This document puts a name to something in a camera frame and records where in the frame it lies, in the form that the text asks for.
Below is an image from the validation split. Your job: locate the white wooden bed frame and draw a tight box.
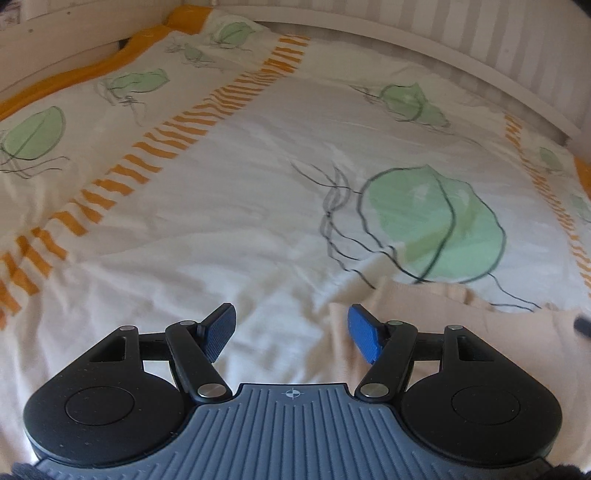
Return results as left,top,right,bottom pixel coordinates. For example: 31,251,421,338
0,4,583,149

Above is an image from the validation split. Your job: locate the beige knit garment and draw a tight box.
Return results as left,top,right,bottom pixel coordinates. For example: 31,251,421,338
329,276,591,418

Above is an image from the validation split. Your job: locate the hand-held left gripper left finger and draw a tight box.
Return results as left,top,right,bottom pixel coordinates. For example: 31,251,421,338
83,303,238,405

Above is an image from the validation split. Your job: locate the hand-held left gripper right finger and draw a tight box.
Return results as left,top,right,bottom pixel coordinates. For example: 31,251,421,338
346,303,504,403

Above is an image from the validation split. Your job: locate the white leaf-print duvet cover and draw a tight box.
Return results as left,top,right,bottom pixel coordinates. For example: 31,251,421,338
0,14,591,464

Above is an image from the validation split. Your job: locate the orange bed sheet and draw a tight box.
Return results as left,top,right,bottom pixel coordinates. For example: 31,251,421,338
0,4,214,121

